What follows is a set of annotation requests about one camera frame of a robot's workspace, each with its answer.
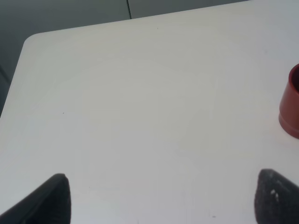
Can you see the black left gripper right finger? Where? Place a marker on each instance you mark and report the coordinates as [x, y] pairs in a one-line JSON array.
[[276, 199]]

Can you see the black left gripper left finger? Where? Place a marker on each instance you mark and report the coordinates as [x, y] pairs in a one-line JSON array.
[[50, 203]]

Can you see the red plastic cup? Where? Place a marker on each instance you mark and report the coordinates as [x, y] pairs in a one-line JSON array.
[[289, 105]]

